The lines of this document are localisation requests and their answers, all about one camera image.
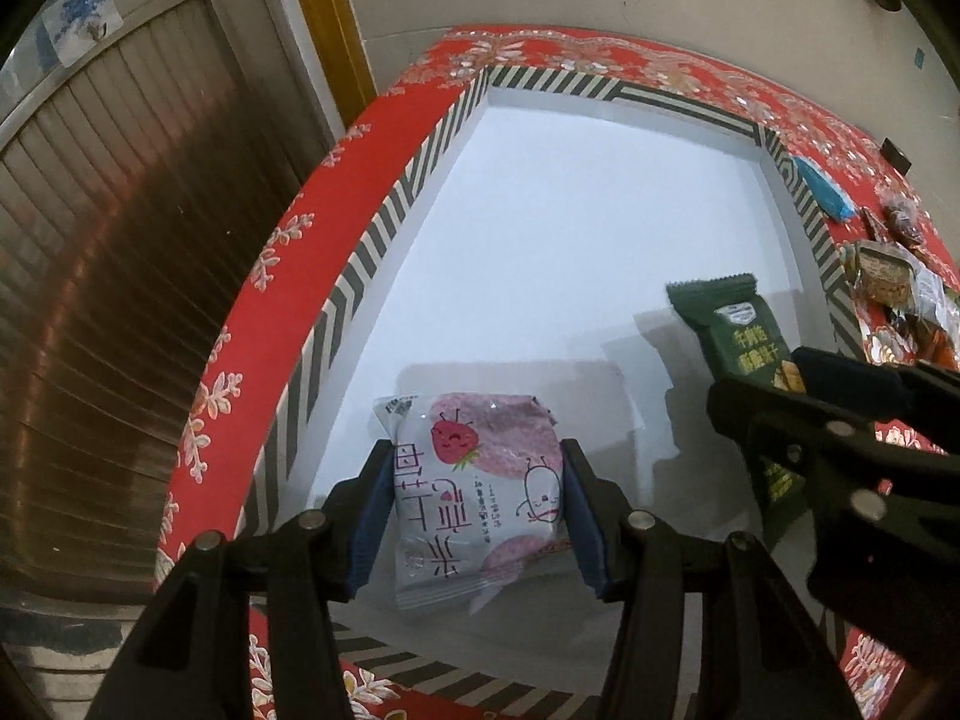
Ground pink strawberry rice snack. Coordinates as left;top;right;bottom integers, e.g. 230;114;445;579
374;394;571;614

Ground wooden slatted door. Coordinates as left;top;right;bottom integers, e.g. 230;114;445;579
2;0;331;601

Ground red gold snack packet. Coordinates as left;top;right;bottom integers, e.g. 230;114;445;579
893;316;958;371

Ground clear green biscuit packet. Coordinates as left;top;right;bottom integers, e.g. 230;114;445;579
850;241;913;310

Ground white pink snack packet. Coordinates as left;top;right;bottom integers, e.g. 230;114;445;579
911;265;950;332

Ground dark chocolate bar wrapper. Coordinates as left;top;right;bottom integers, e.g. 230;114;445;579
859;206;892;244

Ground striped white tray box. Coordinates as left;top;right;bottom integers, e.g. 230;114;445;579
234;62;869;720

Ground blue white snack packet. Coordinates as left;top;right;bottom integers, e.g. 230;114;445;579
793;156;857;224

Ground dark green cracker packet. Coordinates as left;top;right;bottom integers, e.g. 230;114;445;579
665;273;805;548

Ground red floral tablecloth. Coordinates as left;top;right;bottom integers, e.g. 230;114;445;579
156;26;958;574

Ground clear bag dark dates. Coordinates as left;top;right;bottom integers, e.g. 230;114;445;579
880;195;926;249

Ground small black box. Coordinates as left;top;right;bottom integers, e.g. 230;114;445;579
880;138;911;176

